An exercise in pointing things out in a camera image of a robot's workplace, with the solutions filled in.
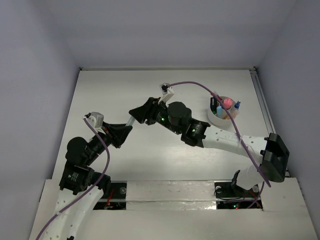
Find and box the green highlighter marker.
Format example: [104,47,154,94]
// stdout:
[126,116,135,126]

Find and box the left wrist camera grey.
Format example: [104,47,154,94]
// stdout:
[85,112,104,132]

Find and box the blue highlighter marker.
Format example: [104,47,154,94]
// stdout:
[216,105,223,119]

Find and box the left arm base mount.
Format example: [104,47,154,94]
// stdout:
[93,182,127,210]

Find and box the red gel pen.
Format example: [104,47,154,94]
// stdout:
[211,91,222,101]

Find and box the orange highlighter marker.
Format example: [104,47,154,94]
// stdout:
[225,110,239,120]

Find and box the black green highlighter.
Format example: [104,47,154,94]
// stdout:
[210,97,218,115]

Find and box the white round container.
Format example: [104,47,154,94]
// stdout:
[207,96,241,127]

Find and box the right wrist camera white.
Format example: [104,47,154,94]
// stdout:
[158,83,175,104]

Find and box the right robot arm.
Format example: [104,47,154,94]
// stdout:
[129,97,290,196]

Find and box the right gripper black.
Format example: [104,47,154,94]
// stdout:
[129,96,182,135]

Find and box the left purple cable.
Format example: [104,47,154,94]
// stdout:
[34,116,111,240]

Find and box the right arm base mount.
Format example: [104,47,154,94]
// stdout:
[213,170,263,210]

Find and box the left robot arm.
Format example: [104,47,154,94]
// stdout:
[36,122,133,240]

